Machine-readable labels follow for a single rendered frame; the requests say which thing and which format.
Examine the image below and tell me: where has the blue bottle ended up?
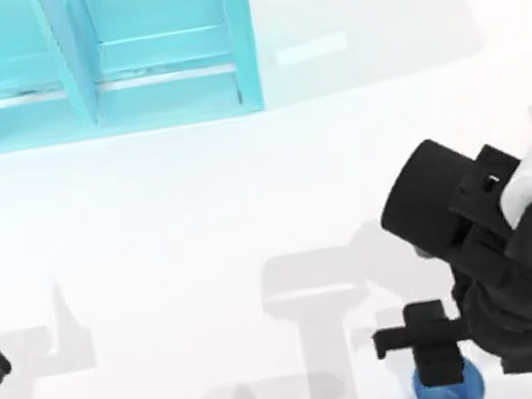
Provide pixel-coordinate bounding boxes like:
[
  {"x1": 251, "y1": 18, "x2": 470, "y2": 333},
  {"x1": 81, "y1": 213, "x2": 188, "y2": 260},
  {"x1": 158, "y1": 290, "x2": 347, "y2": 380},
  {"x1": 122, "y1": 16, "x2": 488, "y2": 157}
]
[{"x1": 407, "y1": 352, "x2": 488, "y2": 399}]

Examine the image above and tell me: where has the light blue rack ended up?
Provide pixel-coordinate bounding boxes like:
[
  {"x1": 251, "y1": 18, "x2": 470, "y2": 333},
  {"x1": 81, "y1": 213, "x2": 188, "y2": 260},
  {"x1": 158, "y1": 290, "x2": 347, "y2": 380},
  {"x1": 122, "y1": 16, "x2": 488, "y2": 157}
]
[{"x1": 0, "y1": 0, "x2": 267, "y2": 156}]

